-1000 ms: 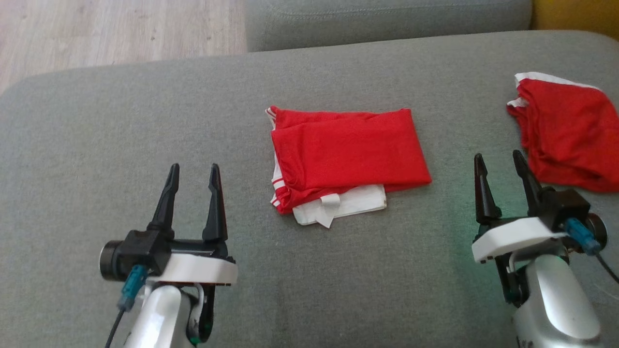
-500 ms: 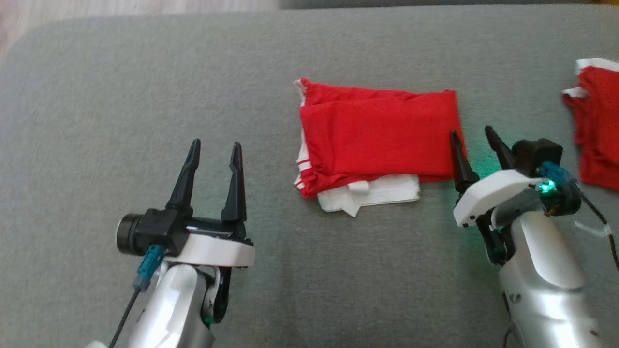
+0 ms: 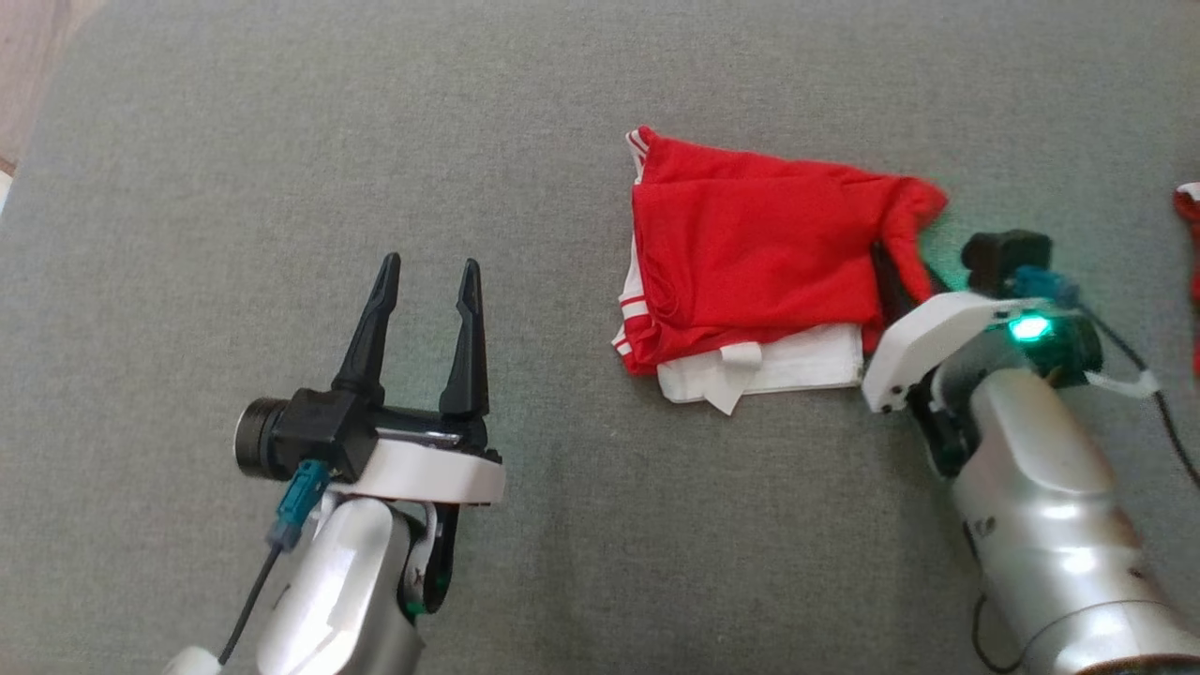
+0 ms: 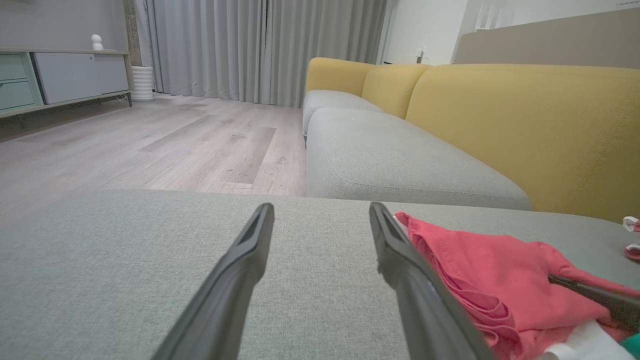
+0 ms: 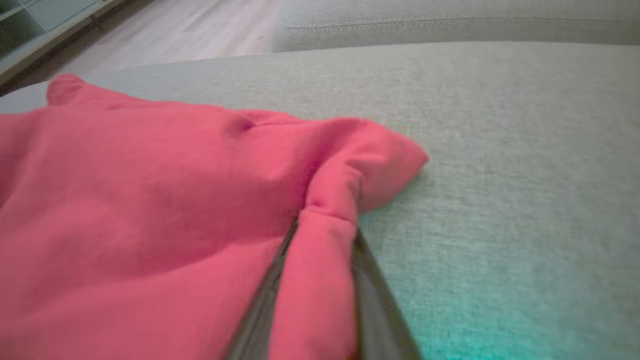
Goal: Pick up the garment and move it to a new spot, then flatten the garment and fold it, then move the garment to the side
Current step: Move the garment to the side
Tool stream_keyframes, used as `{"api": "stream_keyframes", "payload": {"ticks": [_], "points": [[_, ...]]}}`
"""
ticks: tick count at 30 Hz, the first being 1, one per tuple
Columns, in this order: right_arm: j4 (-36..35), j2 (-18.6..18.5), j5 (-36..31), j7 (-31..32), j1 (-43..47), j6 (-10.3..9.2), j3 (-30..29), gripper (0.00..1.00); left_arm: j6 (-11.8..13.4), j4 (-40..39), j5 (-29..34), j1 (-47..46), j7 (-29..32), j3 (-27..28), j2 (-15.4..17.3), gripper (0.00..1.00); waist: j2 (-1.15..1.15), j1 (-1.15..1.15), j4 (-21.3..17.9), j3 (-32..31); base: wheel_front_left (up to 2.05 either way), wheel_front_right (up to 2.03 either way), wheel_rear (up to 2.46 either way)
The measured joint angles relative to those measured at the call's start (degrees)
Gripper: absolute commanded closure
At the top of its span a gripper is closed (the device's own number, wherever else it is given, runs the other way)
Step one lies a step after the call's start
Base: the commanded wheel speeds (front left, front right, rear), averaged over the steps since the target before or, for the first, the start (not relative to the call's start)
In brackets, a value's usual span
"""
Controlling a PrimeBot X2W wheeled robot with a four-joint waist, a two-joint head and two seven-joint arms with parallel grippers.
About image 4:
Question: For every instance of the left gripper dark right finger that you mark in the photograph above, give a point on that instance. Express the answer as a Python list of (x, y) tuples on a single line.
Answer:
[(425, 310)]

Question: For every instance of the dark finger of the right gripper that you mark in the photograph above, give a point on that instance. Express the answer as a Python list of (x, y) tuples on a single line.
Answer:
[(610, 300)]

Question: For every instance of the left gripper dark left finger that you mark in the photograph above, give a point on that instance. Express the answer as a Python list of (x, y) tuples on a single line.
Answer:
[(225, 300)]

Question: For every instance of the red white basketball shorts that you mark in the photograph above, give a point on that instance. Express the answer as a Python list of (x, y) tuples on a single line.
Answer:
[(634, 250)]

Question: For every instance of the red white basketball jersey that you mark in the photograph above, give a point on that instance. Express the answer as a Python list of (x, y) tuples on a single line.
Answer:
[(480, 270)]

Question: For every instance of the large grey sofa ottoman cushion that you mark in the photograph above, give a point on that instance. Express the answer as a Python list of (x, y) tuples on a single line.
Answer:
[(100, 260)]

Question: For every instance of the long grey sofa seat cushion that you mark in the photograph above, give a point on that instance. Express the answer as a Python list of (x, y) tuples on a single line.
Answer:
[(390, 160)]

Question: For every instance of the wide yellow sofa back cushion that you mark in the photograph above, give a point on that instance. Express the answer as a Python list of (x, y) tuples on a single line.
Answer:
[(525, 130)]

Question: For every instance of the narrow yellow sofa back cushion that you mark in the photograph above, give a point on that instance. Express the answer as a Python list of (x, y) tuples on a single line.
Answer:
[(395, 87), (335, 75)]

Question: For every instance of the small grey sofa seat cushion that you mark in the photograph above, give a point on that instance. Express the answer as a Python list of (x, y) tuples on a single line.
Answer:
[(330, 100)]

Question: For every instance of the white ribbed floor vase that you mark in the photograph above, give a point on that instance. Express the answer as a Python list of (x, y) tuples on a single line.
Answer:
[(142, 85)]

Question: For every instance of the grey curtain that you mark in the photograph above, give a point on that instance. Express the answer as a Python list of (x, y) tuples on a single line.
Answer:
[(225, 45)]

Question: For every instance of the beige partition panel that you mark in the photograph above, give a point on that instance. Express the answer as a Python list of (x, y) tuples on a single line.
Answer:
[(550, 42)]

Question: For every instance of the mint grey tv cabinet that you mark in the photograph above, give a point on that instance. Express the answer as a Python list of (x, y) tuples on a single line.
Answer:
[(75, 75)]

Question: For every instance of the small white figurine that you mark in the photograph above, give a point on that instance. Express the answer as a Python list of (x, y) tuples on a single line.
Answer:
[(97, 42)]

